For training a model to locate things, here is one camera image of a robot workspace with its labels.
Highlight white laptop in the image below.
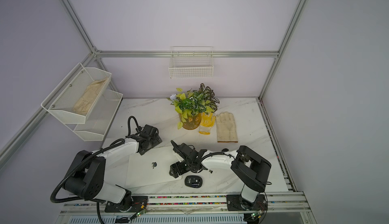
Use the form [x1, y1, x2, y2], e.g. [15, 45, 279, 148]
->
[125, 147, 181, 188]

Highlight black wireless mouse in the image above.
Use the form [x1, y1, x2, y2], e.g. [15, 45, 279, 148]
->
[184, 175, 203, 189]

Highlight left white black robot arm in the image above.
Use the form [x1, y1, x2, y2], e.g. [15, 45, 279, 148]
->
[50, 116, 162, 224]

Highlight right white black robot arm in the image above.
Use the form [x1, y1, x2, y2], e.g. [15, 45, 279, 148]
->
[169, 140, 271, 204]

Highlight yellow glass cup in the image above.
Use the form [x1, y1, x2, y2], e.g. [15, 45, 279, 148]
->
[199, 113, 216, 135]

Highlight beige work glove on table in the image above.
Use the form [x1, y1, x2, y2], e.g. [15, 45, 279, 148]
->
[216, 112, 238, 143]

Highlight potted green plant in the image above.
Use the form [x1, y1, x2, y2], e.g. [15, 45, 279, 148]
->
[167, 83, 220, 130]

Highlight beige glove in basket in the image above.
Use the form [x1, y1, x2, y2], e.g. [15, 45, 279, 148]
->
[73, 78, 107, 115]

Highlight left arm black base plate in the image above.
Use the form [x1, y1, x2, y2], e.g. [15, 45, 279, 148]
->
[104, 196, 149, 213]

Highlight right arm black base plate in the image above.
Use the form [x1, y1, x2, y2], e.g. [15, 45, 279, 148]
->
[226, 194, 268, 211]

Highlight white two-tier wall basket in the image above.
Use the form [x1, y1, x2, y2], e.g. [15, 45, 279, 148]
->
[41, 63, 123, 141]

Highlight white wire wall basket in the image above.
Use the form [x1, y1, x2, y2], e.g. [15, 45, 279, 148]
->
[168, 46, 214, 79]

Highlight aluminium frame profiles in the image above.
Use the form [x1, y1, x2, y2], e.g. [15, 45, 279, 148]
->
[1, 0, 308, 169]

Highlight aluminium front rail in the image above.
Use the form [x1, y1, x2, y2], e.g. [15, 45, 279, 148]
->
[56, 192, 317, 224]

